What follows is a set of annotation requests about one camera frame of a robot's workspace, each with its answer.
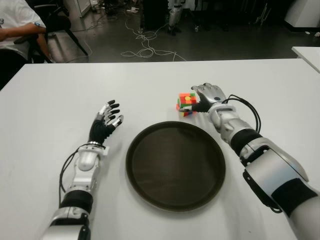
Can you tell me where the white cable on floor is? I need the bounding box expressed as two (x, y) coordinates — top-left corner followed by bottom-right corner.
(120, 14), (187, 62)

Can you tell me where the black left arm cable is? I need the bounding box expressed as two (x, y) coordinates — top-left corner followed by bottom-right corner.
(58, 147), (86, 201)

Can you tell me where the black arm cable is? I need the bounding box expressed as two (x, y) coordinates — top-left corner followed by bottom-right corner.
(222, 94), (262, 132)
(58, 147), (86, 201)

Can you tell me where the multicoloured Rubik's cube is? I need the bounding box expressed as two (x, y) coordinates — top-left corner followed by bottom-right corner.
(175, 92), (200, 118)

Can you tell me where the person in white shirt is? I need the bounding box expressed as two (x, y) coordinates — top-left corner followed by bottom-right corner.
(0, 0), (54, 91)

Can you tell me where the dark brown round plate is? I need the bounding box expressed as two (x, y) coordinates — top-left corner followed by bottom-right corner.
(125, 120), (227, 212)

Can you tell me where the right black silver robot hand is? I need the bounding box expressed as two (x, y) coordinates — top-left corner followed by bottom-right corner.
(178, 82), (227, 114)

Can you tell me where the black office chair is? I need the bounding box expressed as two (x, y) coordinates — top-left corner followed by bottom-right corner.
(13, 0), (90, 64)

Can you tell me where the black cabinet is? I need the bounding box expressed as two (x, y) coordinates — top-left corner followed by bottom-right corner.
(142, 0), (171, 31)

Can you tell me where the white column with black base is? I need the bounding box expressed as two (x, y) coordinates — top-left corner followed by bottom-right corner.
(283, 0), (320, 33)

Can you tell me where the grey folding metal frame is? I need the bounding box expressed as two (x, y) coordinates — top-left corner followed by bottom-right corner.
(254, 0), (273, 27)

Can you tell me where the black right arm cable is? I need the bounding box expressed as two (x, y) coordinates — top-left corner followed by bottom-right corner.
(222, 94), (262, 132)

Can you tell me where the white side table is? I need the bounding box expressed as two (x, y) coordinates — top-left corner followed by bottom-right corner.
(291, 46), (320, 74)

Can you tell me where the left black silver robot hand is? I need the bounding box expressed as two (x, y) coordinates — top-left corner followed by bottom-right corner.
(88, 99), (125, 146)

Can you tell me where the white low cabinet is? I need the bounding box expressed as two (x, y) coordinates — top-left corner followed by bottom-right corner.
(78, 0), (95, 18)

